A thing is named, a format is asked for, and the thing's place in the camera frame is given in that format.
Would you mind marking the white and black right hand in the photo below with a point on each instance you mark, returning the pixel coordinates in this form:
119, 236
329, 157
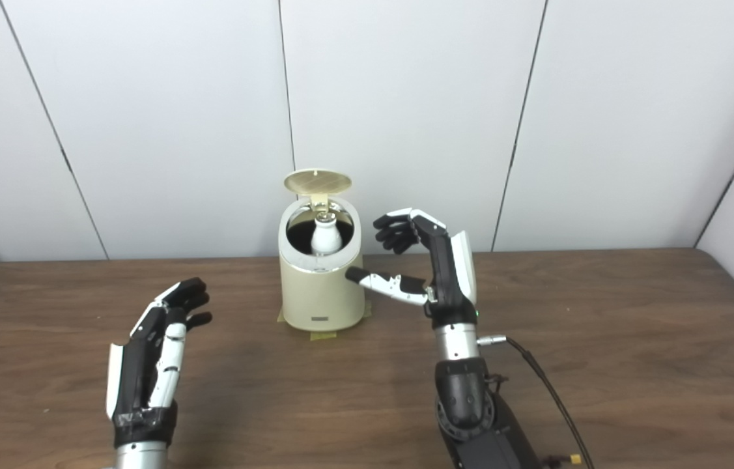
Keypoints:
448, 280

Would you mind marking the white and black left hand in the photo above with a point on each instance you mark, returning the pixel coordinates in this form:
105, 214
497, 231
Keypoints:
135, 384

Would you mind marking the cream-colored bin body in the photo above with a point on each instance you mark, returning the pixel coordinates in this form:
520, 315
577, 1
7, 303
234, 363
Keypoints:
321, 296

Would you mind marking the small white plastic bottle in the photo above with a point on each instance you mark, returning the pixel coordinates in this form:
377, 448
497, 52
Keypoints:
326, 238

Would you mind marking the round cream bin lid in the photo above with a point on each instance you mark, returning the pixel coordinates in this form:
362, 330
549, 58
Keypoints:
316, 181

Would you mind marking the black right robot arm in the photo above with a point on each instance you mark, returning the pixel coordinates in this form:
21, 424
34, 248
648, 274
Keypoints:
467, 404

